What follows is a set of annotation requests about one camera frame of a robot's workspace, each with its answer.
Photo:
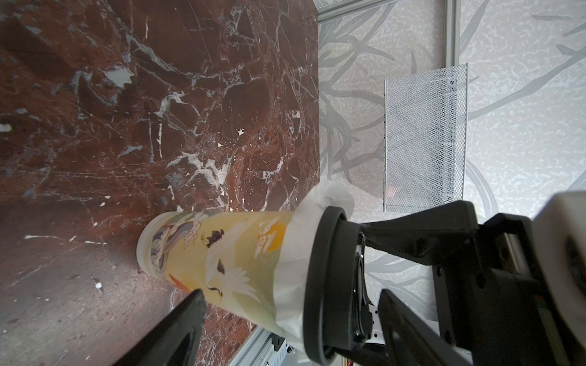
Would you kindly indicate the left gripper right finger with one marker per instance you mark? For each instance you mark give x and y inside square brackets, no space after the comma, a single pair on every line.
[422,343]

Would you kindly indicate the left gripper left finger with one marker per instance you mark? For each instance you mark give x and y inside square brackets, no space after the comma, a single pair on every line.
[175,340]

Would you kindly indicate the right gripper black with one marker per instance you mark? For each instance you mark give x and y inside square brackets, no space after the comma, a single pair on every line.
[491,297]

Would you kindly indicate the black plastic cup lid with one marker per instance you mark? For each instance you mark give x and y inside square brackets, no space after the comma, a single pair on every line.
[336,313]

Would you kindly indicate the paper milk tea cup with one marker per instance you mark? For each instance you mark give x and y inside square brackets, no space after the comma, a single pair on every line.
[230,256]

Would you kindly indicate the translucent round leak-proof paper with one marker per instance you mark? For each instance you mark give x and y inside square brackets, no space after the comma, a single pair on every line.
[291,273]

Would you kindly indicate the pink object in basket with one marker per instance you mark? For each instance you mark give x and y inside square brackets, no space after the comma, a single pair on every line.
[393,190]

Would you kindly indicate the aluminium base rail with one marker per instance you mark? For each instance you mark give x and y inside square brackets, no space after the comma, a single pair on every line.
[263,348]

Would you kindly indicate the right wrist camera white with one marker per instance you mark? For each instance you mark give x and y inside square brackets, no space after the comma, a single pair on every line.
[559,233]

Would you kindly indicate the white wire mesh basket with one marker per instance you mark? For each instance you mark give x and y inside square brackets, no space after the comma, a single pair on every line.
[426,117]

